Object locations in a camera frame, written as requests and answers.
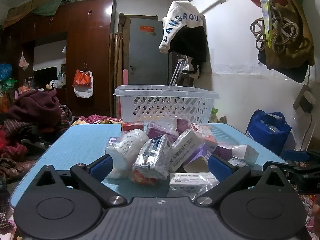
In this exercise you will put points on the white plastic basket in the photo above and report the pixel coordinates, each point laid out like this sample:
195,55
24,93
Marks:
165,105

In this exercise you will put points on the silver foil box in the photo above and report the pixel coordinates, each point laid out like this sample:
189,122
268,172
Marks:
152,155

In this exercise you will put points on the white and purple medicine box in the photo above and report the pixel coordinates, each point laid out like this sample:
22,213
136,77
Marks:
185,147

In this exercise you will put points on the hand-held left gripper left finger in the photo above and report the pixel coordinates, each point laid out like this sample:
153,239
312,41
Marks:
101,167

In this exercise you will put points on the green cloth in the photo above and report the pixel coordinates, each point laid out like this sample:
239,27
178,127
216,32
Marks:
50,7

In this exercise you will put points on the metal crutch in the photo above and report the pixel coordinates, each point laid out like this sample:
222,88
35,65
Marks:
176,71

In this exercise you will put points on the dark red box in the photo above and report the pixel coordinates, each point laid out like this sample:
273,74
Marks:
183,125

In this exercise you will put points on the small white plastic bag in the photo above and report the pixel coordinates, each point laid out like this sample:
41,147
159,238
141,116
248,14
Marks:
23,61

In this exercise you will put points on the black television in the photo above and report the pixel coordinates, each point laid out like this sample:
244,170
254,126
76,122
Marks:
45,76

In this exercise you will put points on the red and white box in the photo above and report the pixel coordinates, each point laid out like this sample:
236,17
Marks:
202,130

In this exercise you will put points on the pile of plaid clothes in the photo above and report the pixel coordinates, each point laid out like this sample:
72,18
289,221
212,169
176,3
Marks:
15,152

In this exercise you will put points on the white gauze roll packet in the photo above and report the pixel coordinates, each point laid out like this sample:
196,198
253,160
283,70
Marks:
125,145

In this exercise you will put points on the flat white box in plastic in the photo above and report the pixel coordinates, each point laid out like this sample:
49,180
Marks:
187,180

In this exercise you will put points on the small white box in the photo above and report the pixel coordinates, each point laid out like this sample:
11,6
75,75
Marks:
246,153

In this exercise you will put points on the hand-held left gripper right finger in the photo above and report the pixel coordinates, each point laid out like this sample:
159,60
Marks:
220,167

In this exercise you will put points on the white hoodie with blue letters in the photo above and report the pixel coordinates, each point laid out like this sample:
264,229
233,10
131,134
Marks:
180,12

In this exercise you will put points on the black garment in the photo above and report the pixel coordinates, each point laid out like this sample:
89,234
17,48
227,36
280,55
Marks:
190,45

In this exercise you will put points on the blue plastic bag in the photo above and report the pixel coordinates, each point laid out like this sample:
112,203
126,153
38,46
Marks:
5,71

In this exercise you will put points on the wall socket with charger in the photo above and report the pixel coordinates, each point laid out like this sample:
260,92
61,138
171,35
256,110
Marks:
303,97

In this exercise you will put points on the orange and white plastic bag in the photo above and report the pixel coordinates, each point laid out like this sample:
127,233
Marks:
82,80

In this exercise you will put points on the wooden sticks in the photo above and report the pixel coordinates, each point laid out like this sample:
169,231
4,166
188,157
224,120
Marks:
117,67

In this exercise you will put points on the dark hanging bag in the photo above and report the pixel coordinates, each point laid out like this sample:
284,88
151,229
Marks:
297,76

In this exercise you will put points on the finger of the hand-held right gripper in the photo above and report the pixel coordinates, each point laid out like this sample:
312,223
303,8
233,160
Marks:
295,156
286,168

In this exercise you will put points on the pink floral blanket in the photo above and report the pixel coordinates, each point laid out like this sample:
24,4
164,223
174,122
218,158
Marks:
95,118

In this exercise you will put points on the grey door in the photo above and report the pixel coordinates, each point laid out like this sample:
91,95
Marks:
147,55

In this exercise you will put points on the olive brown hanging bag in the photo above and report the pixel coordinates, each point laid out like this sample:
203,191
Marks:
300,42

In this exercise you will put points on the blue fabric bag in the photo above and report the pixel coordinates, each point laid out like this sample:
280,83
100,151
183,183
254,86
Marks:
262,130

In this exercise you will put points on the green packet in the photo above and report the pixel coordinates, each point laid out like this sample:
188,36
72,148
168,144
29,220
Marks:
215,115

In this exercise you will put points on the red box with gold print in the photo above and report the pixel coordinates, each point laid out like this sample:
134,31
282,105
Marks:
131,126

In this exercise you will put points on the brown wooden wardrobe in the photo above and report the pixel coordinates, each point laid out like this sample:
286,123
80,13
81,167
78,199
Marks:
95,42

